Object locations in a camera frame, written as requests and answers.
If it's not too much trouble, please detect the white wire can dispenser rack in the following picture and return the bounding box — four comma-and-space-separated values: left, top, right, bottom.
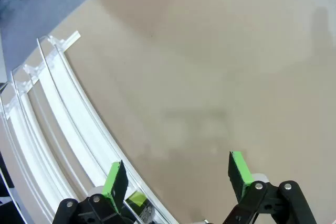
0, 30, 182, 224

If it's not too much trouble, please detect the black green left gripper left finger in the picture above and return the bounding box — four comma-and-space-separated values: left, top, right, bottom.
52, 159, 132, 224

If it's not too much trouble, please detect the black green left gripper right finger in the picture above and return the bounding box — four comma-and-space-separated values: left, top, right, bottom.
222, 151, 317, 224

